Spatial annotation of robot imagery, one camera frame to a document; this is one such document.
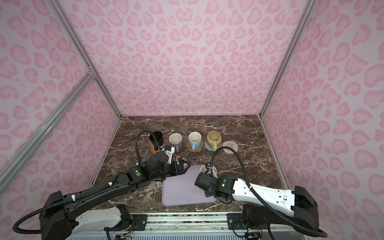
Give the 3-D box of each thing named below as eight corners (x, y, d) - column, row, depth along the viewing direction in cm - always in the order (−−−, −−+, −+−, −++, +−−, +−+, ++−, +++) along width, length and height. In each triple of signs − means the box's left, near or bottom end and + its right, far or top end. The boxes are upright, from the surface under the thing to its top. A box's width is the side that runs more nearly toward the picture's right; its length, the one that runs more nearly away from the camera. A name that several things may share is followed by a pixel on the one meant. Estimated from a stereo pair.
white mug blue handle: (188, 155, 99) (187, 146, 91) (189, 141, 106) (188, 131, 98) (201, 155, 99) (201, 146, 91) (201, 140, 106) (201, 131, 98)
